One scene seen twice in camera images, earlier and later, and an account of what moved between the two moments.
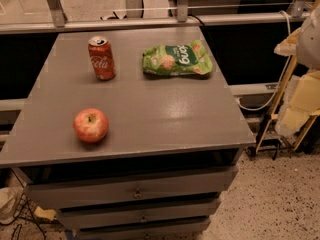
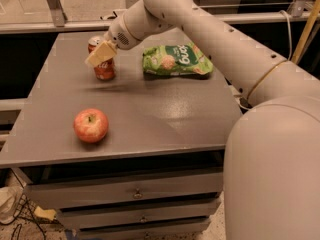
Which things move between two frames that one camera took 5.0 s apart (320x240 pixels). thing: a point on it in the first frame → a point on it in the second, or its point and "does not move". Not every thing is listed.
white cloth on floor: (9, 198) does not move
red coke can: (101, 54) does not move
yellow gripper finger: (304, 103) → (106, 50)
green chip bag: (186, 58) does not move
